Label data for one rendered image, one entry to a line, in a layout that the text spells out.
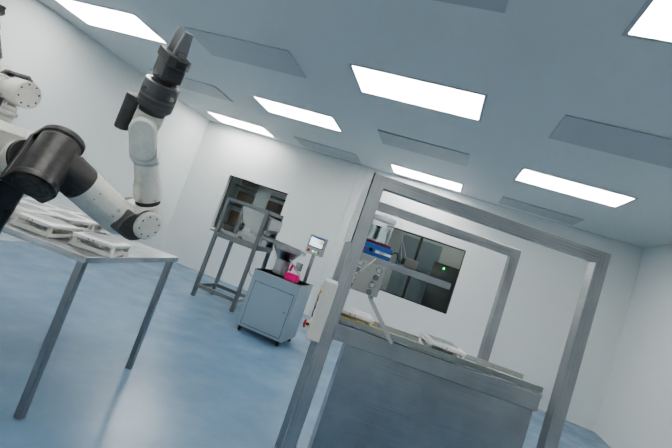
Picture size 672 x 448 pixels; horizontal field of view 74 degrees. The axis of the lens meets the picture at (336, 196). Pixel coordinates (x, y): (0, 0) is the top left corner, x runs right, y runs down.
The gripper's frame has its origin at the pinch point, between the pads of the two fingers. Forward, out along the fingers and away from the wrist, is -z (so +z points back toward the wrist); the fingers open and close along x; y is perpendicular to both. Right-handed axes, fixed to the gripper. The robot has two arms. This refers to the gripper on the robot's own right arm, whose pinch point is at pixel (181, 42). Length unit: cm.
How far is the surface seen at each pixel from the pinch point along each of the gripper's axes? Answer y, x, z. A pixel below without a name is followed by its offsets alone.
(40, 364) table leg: 25, 76, 189
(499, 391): 232, -44, 105
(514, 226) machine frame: 163, -23, 11
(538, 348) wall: 712, 72, 218
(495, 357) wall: 678, 103, 267
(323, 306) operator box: 96, -4, 78
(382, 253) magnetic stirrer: 174, 40, 73
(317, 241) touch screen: 346, 258, 196
